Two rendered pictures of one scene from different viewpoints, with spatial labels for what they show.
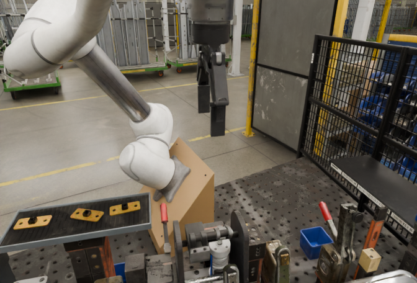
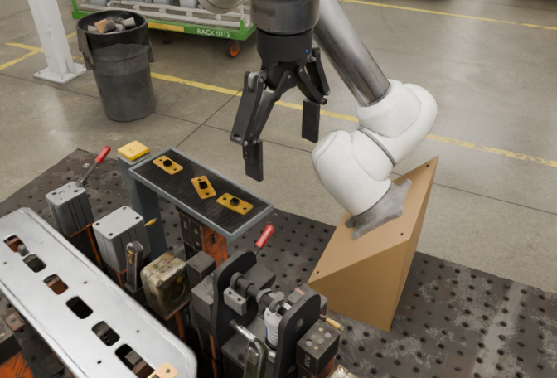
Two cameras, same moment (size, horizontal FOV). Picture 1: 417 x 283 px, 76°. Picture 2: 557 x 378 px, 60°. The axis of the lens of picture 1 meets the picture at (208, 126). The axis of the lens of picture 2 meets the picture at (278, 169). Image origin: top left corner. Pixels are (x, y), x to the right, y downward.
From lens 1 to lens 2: 56 cm
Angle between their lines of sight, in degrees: 47
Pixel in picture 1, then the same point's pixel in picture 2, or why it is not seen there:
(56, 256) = not seen: hidden behind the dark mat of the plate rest
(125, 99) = (341, 66)
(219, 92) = (238, 126)
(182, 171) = (389, 209)
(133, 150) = (329, 142)
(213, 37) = (264, 50)
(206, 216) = (383, 293)
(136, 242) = (303, 260)
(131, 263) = (197, 259)
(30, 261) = not seen: hidden behind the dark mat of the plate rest
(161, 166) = (357, 184)
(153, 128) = (377, 123)
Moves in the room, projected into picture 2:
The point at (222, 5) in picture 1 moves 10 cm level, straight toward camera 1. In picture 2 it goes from (269, 12) to (194, 28)
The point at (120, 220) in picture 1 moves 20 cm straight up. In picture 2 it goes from (217, 212) to (210, 138)
